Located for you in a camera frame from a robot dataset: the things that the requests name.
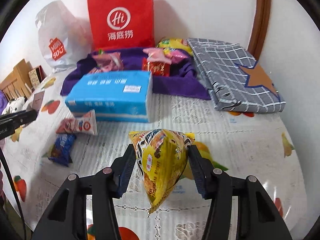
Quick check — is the blue chocolate chip cookie packet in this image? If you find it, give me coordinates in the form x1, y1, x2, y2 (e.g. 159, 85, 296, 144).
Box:
47, 133, 76, 167

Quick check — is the pink red wafer packet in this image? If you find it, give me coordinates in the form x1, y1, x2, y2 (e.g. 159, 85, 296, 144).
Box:
55, 110, 98, 135

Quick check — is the yellow triangular snack packet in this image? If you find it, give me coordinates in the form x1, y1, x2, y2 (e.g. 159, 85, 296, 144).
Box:
129, 128, 195, 215

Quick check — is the wooden chair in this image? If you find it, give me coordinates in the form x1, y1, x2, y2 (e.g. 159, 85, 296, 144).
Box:
1, 59, 32, 101

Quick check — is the white fruit print tablecloth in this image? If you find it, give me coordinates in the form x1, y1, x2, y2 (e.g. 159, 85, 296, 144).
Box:
3, 71, 307, 239

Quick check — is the brown patterned box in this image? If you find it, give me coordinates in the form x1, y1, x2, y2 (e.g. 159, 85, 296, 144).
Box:
28, 65, 46, 89

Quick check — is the white Miniso plastic bag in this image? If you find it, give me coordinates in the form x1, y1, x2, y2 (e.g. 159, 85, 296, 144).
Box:
35, 0, 92, 72

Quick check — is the blue tissue pack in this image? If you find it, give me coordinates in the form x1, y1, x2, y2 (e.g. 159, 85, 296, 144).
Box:
65, 70, 152, 122

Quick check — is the pink crinkled snack bag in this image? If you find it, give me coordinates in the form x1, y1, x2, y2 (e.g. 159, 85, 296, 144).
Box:
89, 52, 124, 74

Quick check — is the grey checked folded cloth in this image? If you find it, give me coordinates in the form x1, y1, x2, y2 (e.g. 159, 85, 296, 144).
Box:
187, 38, 286, 113

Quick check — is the red Haidilao paper bag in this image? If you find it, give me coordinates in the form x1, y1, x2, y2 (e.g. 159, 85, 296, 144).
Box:
87, 0, 155, 50

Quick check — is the red candy packet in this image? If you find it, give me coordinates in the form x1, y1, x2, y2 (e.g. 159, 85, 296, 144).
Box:
142, 58, 171, 77

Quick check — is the purple towel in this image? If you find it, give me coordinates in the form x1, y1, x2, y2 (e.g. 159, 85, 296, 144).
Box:
60, 47, 210, 100

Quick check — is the pink white candy packet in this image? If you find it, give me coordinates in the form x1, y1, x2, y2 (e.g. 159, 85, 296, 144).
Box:
143, 48, 172, 64

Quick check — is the yellow chips bag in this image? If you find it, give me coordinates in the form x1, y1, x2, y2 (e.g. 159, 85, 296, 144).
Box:
157, 38, 193, 56

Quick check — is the pink yellow snack bag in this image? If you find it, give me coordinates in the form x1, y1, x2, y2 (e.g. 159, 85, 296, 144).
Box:
163, 48, 188, 64

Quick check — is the black cable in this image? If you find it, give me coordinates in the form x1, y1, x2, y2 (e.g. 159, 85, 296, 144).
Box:
0, 148, 28, 240

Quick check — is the brown wooden door frame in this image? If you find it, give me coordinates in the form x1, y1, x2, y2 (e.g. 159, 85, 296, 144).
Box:
247, 0, 271, 60

